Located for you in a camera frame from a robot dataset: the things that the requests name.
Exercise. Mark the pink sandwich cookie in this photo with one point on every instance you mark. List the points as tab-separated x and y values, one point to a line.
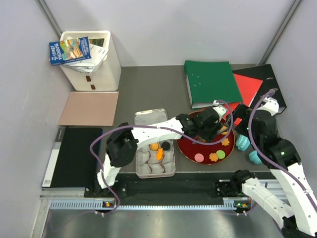
199	157

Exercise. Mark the silver tin lid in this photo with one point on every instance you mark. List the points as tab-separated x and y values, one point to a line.
150	117

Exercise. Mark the blue paperback book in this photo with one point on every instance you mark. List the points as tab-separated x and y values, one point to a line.
69	50

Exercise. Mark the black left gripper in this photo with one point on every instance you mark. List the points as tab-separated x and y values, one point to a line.
215	127

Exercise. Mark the white storage bin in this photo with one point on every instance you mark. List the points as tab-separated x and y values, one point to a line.
107	76

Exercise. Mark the black sandwich cookie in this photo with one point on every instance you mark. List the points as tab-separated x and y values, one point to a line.
166	146

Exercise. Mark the red round lacquer tray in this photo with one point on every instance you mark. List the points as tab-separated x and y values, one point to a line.
188	148

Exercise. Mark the pink cookie tin box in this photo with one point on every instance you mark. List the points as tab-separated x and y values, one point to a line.
148	167

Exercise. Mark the red folder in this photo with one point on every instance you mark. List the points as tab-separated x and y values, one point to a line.
247	86

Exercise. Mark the green ring binder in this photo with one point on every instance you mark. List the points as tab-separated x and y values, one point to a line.
193	69

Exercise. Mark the black ring binder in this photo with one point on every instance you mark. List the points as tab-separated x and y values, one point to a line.
265	73

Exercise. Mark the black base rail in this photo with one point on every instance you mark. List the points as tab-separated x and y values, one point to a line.
193	185

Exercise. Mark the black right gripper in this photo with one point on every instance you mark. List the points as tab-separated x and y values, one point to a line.
241	109

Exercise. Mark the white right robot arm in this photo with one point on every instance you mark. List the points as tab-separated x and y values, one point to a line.
298	217

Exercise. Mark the grey cable duct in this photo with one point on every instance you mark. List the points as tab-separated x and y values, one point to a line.
105	205

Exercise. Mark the pink notebook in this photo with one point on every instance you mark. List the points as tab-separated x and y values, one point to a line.
89	109

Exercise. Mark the green macaron cookie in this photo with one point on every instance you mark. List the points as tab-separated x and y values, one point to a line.
221	154

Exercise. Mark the orange flower cookie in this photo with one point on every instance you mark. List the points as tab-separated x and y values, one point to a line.
213	157
225	142

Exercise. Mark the black notebook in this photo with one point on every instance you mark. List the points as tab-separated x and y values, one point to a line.
71	163

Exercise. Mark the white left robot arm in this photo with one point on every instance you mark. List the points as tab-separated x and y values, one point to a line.
125	140

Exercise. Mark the white papers in bin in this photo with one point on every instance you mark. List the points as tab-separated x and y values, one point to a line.
98	55

